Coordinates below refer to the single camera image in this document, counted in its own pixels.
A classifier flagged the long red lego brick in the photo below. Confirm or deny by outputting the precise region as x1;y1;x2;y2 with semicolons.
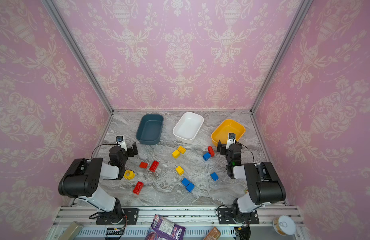
133;182;144;195

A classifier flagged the blue lego brick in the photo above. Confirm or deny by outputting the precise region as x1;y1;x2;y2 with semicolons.
186;183;195;193
202;153;211;161
182;178;190;187
210;172;219;181

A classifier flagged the yellow container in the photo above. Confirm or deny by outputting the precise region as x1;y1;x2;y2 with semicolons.
211;119;246;147

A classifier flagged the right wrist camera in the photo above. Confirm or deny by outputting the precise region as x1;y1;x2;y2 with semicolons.
226;133;236;149

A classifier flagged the tan box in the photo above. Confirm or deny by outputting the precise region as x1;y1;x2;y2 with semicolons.
58;221;84;240

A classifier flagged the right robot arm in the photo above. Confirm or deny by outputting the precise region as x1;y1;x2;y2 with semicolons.
217;140;286;224

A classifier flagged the white container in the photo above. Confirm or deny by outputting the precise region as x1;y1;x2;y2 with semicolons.
173;112;204;144

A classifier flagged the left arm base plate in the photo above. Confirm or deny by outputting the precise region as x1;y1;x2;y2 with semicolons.
96;208;139;225

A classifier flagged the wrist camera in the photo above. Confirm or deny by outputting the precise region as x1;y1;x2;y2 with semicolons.
116;136;128;151
226;133;236;149

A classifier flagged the dark teal container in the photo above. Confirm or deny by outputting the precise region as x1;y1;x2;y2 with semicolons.
136;114;164;145

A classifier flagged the yellow tape roll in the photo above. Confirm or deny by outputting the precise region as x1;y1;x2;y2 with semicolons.
124;171;135;180

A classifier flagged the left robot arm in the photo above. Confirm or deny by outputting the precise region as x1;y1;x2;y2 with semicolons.
58;142;139;226

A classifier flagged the purple snack bag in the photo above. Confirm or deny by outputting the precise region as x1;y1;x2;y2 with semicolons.
145;215;186;240

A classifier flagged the brown snack packet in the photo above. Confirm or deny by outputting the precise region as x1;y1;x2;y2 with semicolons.
203;227;221;240

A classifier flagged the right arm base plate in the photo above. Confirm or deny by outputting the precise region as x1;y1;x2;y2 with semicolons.
215;207;260;225

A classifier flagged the small red lego brick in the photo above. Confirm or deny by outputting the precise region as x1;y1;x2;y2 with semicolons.
140;162;149;169

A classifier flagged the white round can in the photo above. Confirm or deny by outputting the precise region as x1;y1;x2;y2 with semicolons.
272;215;296;236

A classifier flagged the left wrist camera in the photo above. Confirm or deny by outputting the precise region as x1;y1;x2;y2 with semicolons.
116;136;128;151

